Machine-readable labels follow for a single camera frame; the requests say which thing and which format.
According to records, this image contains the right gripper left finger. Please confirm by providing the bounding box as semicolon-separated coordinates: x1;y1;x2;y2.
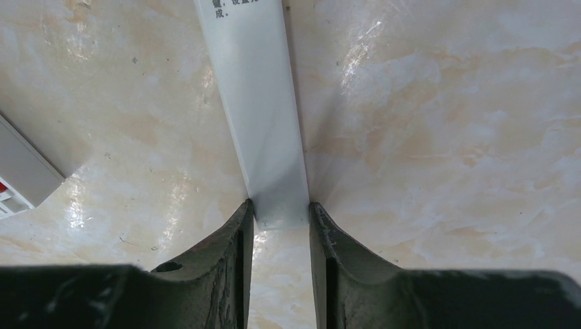
1;200;254;328

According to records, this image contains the white black remote control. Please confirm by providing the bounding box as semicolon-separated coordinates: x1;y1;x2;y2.
1;117;65;219

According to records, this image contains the white remote battery cover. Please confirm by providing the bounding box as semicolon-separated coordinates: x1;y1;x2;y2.
196;0;310;230

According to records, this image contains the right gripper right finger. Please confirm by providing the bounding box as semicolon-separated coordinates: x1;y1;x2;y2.
309;202;580;328

